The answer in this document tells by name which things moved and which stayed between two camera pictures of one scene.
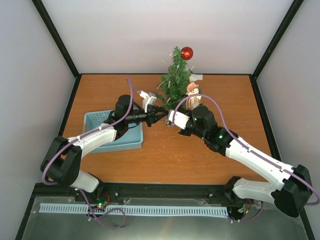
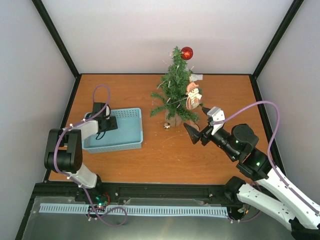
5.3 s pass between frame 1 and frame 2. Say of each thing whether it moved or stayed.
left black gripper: moved
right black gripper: moved
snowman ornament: stayed
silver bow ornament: stayed
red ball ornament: stayed
